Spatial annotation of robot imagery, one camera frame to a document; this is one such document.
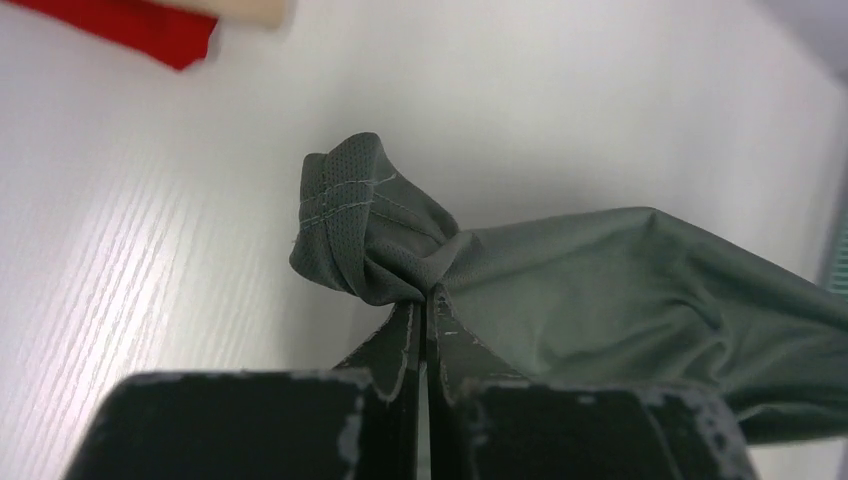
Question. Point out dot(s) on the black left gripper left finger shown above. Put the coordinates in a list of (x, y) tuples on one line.
[(356, 420)]

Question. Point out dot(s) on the grey t shirt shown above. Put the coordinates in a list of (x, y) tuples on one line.
[(612, 296)]

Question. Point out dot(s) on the red folded t shirt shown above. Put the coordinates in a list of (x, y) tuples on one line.
[(171, 36)]

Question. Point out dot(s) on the beige folded t shirt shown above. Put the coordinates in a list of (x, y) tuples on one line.
[(268, 14)]

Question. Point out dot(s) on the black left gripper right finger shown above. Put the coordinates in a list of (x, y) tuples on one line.
[(488, 421)]

